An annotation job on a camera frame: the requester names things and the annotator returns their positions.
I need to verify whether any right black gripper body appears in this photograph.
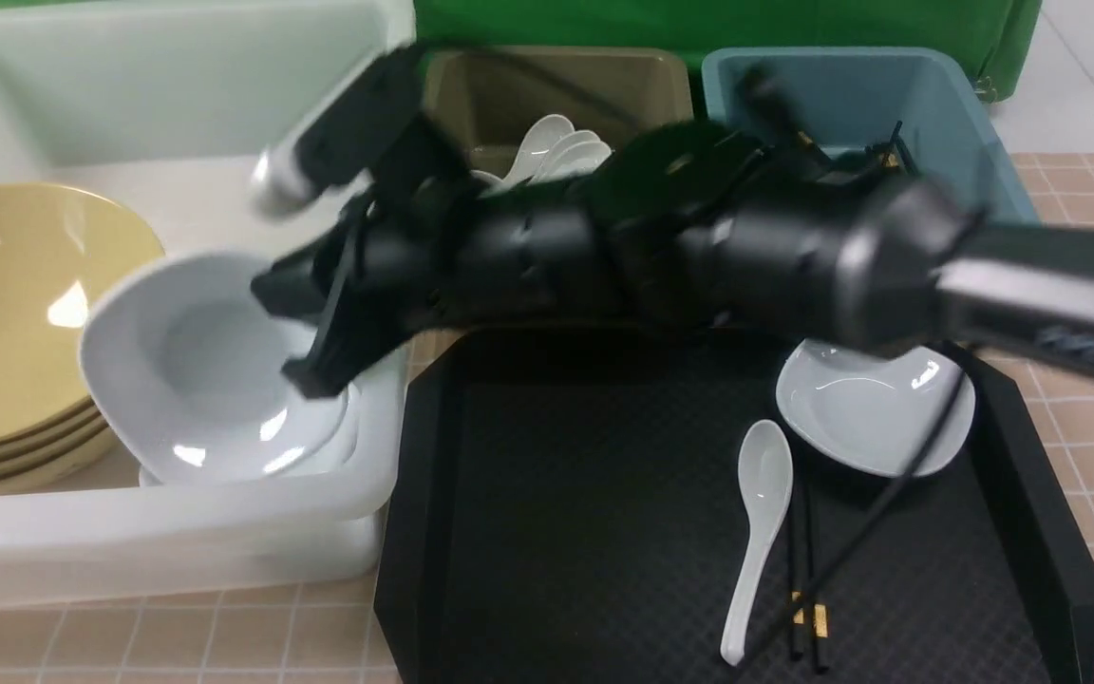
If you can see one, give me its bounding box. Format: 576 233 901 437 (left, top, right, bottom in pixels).
251 114 624 343

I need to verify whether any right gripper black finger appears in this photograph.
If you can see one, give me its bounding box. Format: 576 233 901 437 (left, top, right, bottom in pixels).
283 204 412 398

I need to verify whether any white square dish front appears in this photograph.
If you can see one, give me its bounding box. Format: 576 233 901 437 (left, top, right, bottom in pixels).
79 251 315 453

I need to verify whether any white square dish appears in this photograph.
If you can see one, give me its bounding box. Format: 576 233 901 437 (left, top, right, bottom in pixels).
79 251 315 453
773 339 976 478
123 387 360 485

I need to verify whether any white soup spoon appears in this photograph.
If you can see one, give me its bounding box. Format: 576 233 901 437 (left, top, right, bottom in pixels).
720 419 794 666

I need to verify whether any black chopstick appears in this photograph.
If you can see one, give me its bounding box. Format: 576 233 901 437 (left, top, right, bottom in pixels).
805 480 831 674
787 480 807 662

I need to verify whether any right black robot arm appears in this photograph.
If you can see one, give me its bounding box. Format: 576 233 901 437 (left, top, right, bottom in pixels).
249 53 1094 398

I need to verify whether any bottom stacked yellow bowl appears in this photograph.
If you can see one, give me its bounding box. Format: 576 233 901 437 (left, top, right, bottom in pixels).
0 427 119 495

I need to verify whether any middle stacked yellow bowl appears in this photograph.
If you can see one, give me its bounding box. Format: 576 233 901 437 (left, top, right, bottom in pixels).
0 417 107 478

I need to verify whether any white spoon top of pile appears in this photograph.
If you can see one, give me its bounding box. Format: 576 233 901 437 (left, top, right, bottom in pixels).
502 114 575 185

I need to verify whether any olive green spoon bin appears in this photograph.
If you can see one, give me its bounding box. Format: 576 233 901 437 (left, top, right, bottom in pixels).
423 45 694 175

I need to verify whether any white square dish in tub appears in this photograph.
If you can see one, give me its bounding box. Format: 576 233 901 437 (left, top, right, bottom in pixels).
123 387 360 485

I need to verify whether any black serving tray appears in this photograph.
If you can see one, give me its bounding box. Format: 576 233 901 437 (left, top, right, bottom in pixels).
376 328 1094 683

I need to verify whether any large white plastic tub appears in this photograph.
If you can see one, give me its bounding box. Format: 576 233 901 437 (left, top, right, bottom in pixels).
0 1 414 608

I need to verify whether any blue chopstick bin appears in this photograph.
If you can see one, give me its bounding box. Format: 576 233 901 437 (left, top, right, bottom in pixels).
702 47 1038 222

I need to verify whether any green cloth backdrop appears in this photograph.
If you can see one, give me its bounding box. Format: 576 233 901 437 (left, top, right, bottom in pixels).
412 1 1041 98

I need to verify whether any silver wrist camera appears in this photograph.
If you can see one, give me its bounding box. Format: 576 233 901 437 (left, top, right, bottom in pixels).
251 43 426 215

